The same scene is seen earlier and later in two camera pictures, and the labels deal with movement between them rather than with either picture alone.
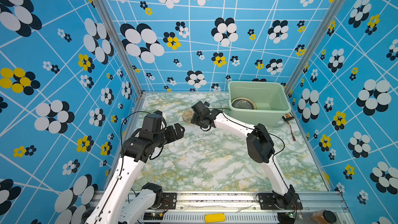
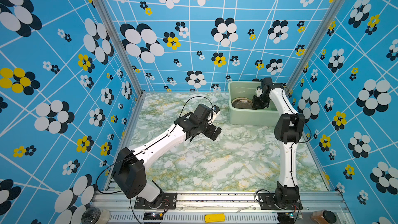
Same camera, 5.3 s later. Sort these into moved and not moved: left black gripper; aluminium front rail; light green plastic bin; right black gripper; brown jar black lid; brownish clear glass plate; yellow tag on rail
Moved: right black gripper; left black gripper; brownish clear glass plate
Not moved: light green plastic bin; yellow tag on rail; brown jar black lid; aluminium front rail
